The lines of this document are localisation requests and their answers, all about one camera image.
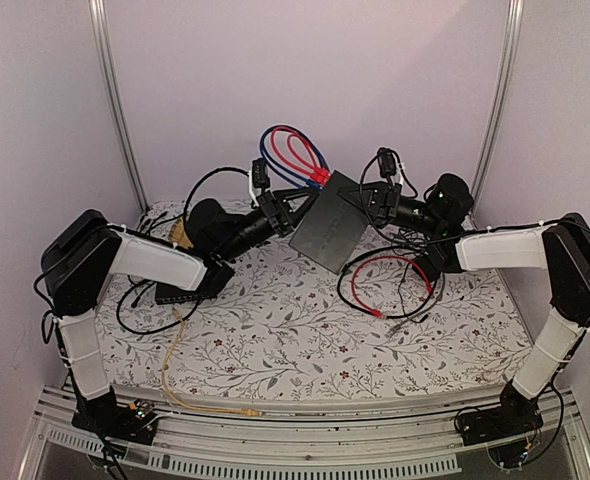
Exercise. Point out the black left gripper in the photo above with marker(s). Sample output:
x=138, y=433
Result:
x=269, y=204

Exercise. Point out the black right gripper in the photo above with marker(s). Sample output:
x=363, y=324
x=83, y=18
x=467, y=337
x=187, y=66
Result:
x=384, y=200

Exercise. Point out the black network switch box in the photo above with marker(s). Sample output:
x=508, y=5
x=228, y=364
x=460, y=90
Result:
x=332, y=228

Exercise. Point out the black ethernet cable teal boot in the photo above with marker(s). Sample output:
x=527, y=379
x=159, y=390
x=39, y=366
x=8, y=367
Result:
x=381, y=283

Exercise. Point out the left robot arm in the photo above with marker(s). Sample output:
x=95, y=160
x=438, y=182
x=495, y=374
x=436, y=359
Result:
x=78, y=267

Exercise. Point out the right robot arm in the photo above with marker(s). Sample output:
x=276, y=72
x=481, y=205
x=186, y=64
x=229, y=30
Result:
x=560, y=249

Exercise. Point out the black power adapter brick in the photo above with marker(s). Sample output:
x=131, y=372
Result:
x=423, y=266

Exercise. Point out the floral patterned table cloth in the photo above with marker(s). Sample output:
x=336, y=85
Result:
x=279, y=332

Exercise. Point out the yellow woven mat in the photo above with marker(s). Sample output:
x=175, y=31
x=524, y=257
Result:
x=177, y=235

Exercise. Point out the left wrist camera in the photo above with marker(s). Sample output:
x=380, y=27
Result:
x=258, y=179

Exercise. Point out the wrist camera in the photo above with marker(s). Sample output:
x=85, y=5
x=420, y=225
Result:
x=448, y=202
x=258, y=179

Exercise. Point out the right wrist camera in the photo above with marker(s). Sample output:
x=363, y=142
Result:
x=448, y=202

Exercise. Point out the right aluminium frame post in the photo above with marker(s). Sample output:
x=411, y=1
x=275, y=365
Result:
x=507, y=62

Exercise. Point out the aluminium frame post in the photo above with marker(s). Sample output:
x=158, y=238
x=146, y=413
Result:
x=99, y=23
x=507, y=62

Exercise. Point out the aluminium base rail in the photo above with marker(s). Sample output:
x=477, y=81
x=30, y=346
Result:
x=403, y=438

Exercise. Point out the left aluminium frame post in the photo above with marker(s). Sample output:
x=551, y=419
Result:
x=99, y=23

